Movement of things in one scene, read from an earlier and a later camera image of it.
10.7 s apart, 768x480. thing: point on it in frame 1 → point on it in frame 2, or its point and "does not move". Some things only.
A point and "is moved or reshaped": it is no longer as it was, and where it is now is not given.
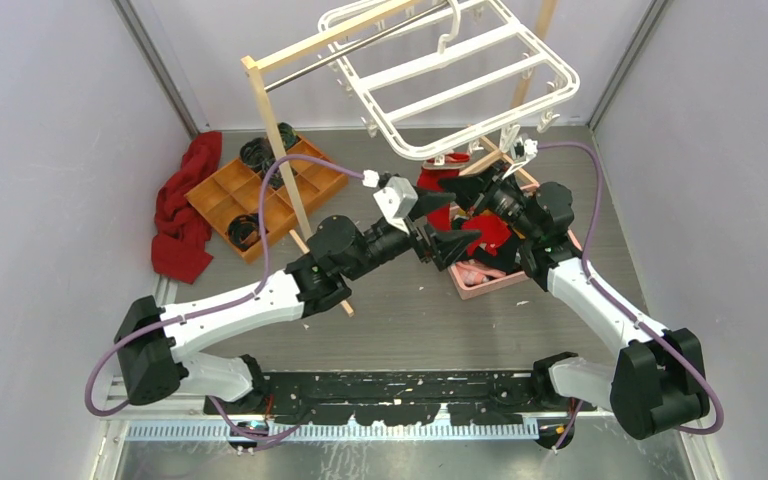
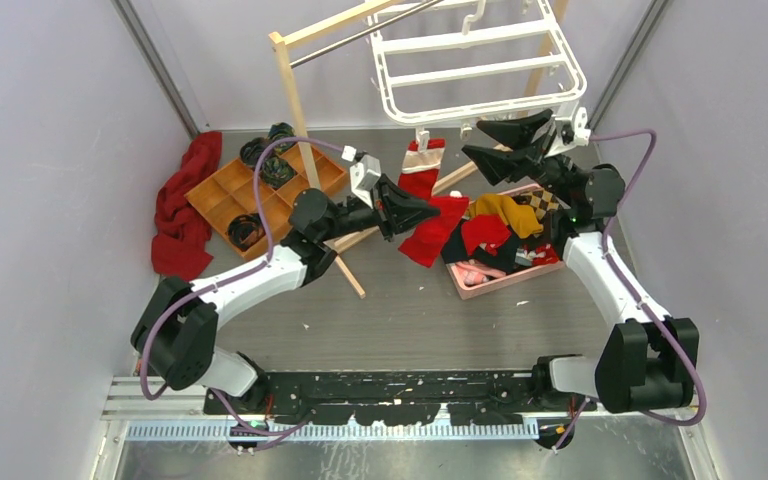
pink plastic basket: [467, 293] does not move
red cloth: [181, 234] does not move
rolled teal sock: [288, 135] does not move
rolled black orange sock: [244, 230] does not move
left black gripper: [443, 246] → [395, 211]
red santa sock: [437, 168] → [420, 170]
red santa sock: [494, 233] is moved or reshaped
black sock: [505, 260] does not move
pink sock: [472, 272] does not move
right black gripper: [472, 191] → [499, 165]
